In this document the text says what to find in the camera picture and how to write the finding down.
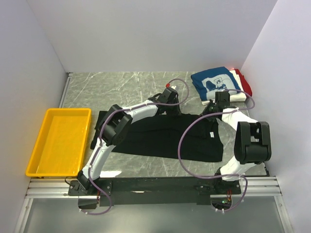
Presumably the black t-shirt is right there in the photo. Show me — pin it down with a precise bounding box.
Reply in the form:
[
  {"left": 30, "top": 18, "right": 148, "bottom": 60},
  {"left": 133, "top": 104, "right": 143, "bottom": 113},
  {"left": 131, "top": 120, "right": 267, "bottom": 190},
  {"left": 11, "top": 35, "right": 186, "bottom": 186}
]
[{"left": 90, "top": 110, "right": 224, "bottom": 163}]

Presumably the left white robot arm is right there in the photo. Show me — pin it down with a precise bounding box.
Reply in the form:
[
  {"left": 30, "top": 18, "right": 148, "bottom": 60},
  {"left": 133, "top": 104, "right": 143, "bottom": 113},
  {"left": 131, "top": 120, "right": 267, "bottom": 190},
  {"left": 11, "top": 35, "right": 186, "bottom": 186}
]
[{"left": 77, "top": 84, "right": 179, "bottom": 195}]

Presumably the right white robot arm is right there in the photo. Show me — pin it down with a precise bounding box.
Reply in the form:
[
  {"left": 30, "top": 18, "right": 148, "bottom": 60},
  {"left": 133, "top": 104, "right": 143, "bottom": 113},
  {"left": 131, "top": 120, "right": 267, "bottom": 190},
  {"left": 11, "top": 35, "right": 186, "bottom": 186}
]
[{"left": 202, "top": 91, "right": 272, "bottom": 194}]

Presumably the folded white t-shirt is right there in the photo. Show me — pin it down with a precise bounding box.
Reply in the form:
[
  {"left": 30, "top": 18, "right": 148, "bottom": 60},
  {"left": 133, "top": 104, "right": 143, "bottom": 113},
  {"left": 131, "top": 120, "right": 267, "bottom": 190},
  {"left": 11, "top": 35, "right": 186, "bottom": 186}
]
[{"left": 201, "top": 69, "right": 247, "bottom": 105}]

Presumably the folded blue printed t-shirt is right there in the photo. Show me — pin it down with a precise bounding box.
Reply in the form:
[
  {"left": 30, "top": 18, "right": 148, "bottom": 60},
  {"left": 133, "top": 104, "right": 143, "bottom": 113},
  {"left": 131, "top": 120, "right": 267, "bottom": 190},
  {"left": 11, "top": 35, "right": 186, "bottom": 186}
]
[{"left": 190, "top": 67, "right": 241, "bottom": 101}]

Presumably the folded red t-shirt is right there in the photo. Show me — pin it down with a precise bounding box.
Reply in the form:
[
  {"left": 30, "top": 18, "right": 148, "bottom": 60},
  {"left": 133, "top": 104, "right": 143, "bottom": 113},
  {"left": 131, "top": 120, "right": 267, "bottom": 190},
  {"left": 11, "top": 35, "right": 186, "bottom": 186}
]
[{"left": 234, "top": 69, "right": 253, "bottom": 96}]

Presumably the black base beam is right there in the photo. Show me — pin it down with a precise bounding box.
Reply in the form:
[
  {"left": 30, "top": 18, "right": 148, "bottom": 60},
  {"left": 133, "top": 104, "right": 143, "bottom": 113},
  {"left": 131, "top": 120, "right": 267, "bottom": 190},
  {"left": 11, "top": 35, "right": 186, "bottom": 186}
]
[{"left": 68, "top": 177, "right": 242, "bottom": 209}]

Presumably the yellow plastic tray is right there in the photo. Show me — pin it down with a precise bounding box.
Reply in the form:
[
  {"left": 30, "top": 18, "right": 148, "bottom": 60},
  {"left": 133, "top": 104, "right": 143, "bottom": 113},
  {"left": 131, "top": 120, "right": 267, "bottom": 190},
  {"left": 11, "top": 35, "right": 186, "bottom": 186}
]
[{"left": 25, "top": 108, "right": 91, "bottom": 177}]

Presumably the aluminium rail frame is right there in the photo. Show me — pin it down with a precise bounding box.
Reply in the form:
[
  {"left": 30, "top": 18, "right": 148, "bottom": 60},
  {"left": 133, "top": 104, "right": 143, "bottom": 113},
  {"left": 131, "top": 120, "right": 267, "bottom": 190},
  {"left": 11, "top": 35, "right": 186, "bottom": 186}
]
[{"left": 14, "top": 177, "right": 293, "bottom": 233}]

